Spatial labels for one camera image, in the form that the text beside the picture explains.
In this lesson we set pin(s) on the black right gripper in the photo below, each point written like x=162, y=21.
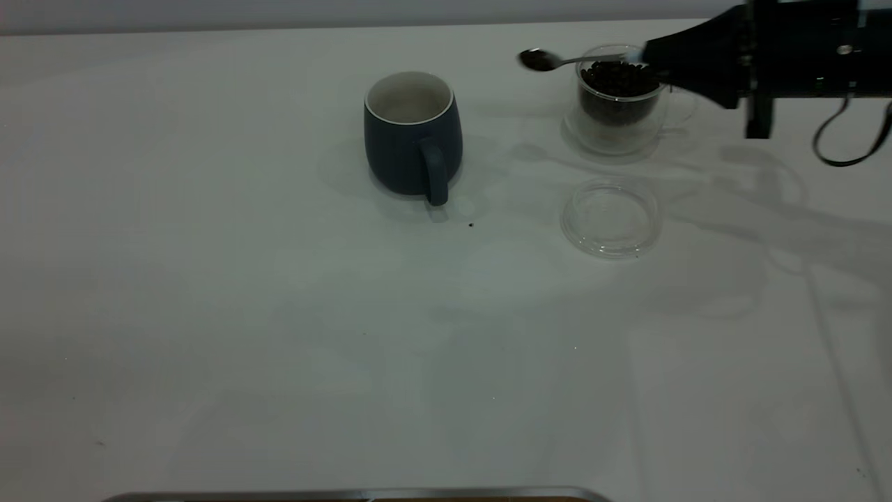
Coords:
x=815, y=49

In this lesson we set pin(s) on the dark grey ceramic mug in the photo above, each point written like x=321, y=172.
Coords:
x=404, y=153

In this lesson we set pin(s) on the pile of coffee beans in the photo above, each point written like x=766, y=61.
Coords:
x=613, y=97

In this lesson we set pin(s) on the clear glass saucer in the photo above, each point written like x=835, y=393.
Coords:
x=612, y=219

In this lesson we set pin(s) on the clear double-wall glass cup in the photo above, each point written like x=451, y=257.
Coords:
x=592, y=136

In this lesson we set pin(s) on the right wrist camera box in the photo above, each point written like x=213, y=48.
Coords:
x=877, y=4

